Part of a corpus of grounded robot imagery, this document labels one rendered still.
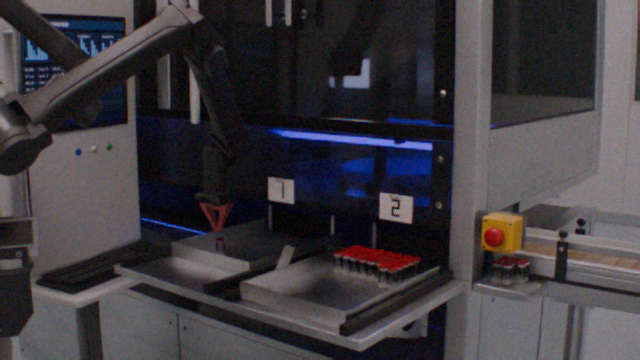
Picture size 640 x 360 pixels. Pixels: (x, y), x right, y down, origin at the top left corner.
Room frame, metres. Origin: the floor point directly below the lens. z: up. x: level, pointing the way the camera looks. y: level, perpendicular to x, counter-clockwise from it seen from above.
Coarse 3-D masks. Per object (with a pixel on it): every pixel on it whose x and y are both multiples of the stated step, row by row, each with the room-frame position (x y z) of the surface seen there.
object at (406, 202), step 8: (384, 200) 1.53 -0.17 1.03; (400, 200) 1.50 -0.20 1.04; (408, 200) 1.49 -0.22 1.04; (384, 208) 1.53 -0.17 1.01; (400, 208) 1.50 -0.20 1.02; (408, 208) 1.49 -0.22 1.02; (384, 216) 1.53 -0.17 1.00; (392, 216) 1.52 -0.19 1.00; (400, 216) 1.50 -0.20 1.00; (408, 216) 1.49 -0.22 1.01
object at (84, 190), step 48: (48, 0) 1.72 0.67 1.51; (96, 0) 1.88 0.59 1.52; (0, 48) 1.59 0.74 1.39; (96, 48) 1.87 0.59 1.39; (96, 144) 1.86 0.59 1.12; (0, 192) 1.59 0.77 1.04; (48, 192) 1.70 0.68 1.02; (96, 192) 1.85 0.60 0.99; (48, 240) 1.69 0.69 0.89; (96, 240) 1.84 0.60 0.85
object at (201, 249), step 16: (240, 224) 1.79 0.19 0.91; (256, 224) 1.84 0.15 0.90; (192, 240) 1.65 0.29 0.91; (208, 240) 1.69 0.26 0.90; (240, 240) 1.74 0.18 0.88; (256, 240) 1.75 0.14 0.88; (272, 240) 1.75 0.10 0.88; (288, 240) 1.75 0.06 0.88; (304, 240) 1.75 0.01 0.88; (320, 240) 1.64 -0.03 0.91; (336, 240) 1.69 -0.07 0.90; (176, 256) 1.59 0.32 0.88; (192, 256) 1.55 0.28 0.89; (208, 256) 1.52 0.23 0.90; (224, 256) 1.49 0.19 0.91; (240, 256) 1.60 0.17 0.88; (256, 256) 1.60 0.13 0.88; (272, 256) 1.50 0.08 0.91; (240, 272) 1.46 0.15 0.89
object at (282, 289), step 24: (312, 264) 1.48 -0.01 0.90; (240, 288) 1.30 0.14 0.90; (264, 288) 1.27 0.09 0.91; (288, 288) 1.36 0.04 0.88; (312, 288) 1.36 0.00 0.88; (336, 288) 1.36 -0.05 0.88; (360, 288) 1.36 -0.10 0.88; (384, 288) 1.36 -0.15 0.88; (408, 288) 1.31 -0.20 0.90; (288, 312) 1.23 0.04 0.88; (312, 312) 1.19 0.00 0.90; (336, 312) 1.15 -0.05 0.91; (360, 312) 1.18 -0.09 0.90
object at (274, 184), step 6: (270, 180) 1.74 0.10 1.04; (276, 180) 1.73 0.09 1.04; (282, 180) 1.72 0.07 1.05; (288, 180) 1.71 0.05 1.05; (270, 186) 1.74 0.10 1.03; (276, 186) 1.73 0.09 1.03; (288, 186) 1.71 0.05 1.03; (270, 192) 1.75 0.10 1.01; (276, 192) 1.73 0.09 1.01; (288, 192) 1.71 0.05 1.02; (270, 198) 1.75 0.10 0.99; (276, 198) 1.73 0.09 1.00; (288, 198) 1.71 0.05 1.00
